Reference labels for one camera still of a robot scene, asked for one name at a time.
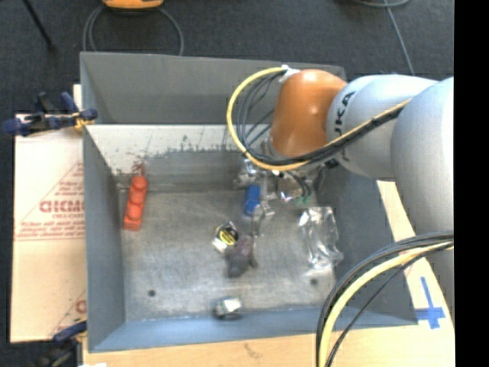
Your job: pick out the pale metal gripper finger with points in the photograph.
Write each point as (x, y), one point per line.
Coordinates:
(258, 220)
(244, 176)

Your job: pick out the blue cylinder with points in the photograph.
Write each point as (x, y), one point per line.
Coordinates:
(251, 201)

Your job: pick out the yellow and black tape measure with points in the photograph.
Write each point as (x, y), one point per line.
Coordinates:
(227, 236)

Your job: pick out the grey-purple toy animal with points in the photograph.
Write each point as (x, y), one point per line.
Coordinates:
(240, 258)

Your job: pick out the clear plastic packet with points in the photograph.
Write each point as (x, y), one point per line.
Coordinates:
(320, 235)

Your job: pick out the small grey-green toy car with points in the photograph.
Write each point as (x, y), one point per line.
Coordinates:
(228, 307)

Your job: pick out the grey metal bin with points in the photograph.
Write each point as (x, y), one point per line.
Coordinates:
(175, 266)

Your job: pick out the orange studded toy block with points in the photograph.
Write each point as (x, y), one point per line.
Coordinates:
(136, 205)

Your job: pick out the cardboard board with red print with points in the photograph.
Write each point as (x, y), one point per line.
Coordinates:
(46, 251)

